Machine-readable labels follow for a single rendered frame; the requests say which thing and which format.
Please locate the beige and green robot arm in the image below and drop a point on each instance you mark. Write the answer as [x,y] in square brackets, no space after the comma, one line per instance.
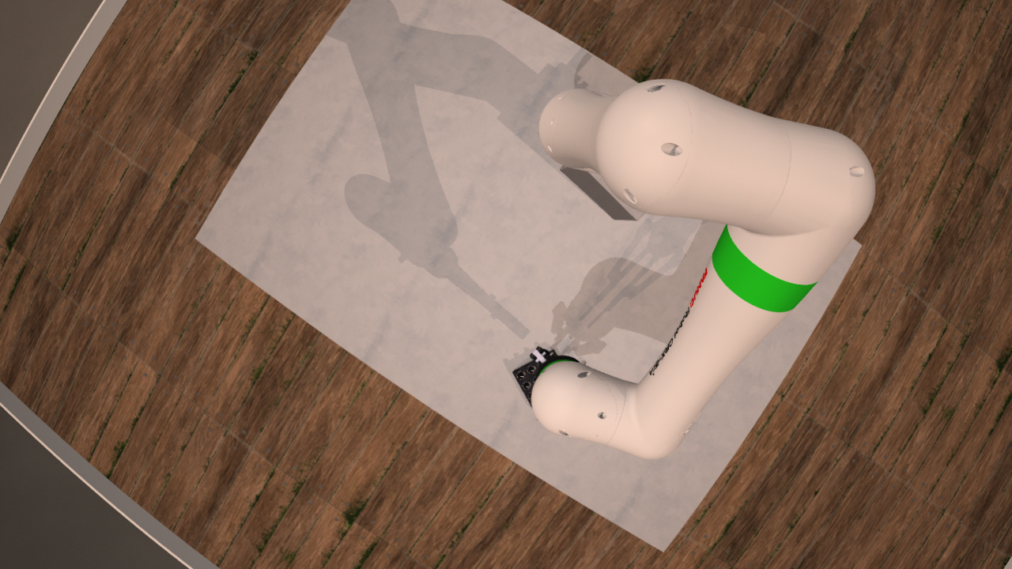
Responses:
[792,197]

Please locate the black square panel with knobs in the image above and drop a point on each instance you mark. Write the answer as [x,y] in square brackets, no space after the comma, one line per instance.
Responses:
[525,377]

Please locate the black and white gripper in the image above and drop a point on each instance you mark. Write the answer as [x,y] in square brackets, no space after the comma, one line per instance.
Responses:
[540,355]

